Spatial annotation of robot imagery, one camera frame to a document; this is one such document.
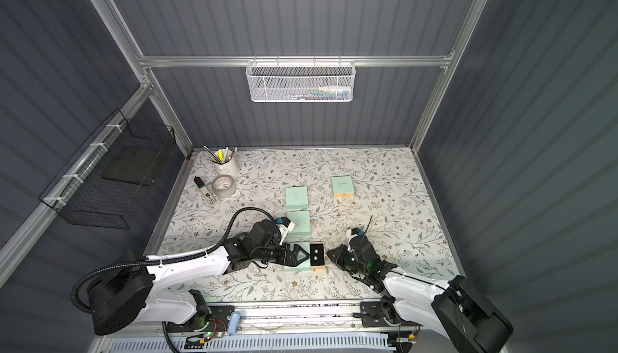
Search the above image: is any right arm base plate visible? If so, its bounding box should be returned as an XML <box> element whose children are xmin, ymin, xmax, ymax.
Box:
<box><xmin>352</xmin><ymin>298</ymin><xmax>421</xmax><ymax>328</ymax></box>

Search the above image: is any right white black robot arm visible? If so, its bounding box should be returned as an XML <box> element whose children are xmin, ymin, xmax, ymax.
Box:
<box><xmin>326</xmin><ymin>228</ymin><xmax>514</xmax><ymax>352</ymax></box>

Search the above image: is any black marker pen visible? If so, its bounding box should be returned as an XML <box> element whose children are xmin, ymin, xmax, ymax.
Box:
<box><xmin>193</xmin><ymin>176</ymin><xmax>216</xmax><ymax>204</ymax></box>

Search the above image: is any floral table mat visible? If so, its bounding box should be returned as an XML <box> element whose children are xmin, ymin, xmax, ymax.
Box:
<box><xmin>154</xmin><ymin>147</ymin><xmax>462</xmax><ymax>281</ymax></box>

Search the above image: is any white perforated front panel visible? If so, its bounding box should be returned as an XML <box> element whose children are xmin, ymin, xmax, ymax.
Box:
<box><xmin>108</xmin><ymin>332</ymin><xmax>397</xmax><ymax>353</ymax></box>

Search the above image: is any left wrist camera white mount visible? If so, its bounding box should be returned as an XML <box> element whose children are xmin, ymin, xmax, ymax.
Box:
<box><xmin>275</xmin><ymin>216</ymin><xmax>295</xmax><ymax>245</ymax></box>

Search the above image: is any blue cylinder on rail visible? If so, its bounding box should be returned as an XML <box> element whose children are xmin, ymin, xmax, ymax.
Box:
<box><xmin>227</xmin><ymin>311</ymin><xmax>241</xmax><ymax>335</ymax></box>

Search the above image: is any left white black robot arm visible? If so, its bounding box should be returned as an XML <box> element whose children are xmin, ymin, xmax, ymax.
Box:
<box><xmin>70</xmin><ymin>217</ymin><xmax>311</xmax><ymax>335</ymax></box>

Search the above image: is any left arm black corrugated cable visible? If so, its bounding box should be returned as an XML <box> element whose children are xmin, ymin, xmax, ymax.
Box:
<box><xmin>70</xmin><ymin>207</ymin><xmax>276</xmax><ymax>353</ymax></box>

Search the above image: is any black wire side basket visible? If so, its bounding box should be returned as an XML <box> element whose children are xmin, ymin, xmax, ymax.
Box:
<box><xmin>40</xmin><ymin>112</ymin><xmax>176</xmax><ymax>230</ymax></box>

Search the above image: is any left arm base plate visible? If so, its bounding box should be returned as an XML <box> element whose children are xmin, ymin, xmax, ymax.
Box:
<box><xmin>166</xmin><ymin>306</ymin><xmax>236</xmax><ymax>333</ymax></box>

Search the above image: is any mint jewelry box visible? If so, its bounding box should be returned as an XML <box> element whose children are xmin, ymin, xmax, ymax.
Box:
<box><xmin>286</xmin><ymin>186</ymin><xmax>309</xmax><ymax>211</ymax></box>
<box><xmin>286</xmin><ymin>210</ymin><xmax>312</xmax><ymax>238</ymax></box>
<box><xmin>285</xmin><ymin>242</ymin><xmax>326</xmax><ymax>273</ymax></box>
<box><xmin>331</xmin><ymin>175</ymin><xmax>355</xmax><ymax>198</ymax></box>

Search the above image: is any white pen holder cup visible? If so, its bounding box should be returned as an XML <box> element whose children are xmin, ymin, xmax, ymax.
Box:
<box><xmin>203</xmin><ymin>145</ymin><xmax>240</xmax><ymax>179</ymax></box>

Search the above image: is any white wire wall basket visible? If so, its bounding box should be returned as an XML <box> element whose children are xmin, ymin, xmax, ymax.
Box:
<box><xmin>246</xmin><ymin>59</ymin><xmax>357</xmax><ymax>103</ymax></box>

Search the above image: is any clear tape roll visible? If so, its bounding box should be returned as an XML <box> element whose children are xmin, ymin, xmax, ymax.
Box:
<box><xmin>211</xmin><ymin>174</ymin><xmax>237</xmax><ymax>199</ymax></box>

